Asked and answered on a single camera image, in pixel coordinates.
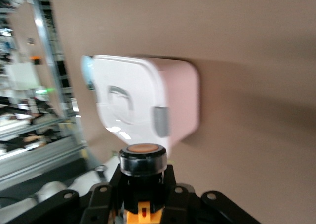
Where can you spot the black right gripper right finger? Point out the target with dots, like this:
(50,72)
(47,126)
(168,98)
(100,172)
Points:
(182,204)

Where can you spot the aluminium extrusion frame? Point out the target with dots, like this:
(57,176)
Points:
(49,157)

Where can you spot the orange push-button switch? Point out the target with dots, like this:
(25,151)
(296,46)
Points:
(142,164)

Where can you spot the white lidded lunch box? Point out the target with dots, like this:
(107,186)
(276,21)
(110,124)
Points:
(128,80)

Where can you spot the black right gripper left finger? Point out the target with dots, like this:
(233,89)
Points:
(98,204)

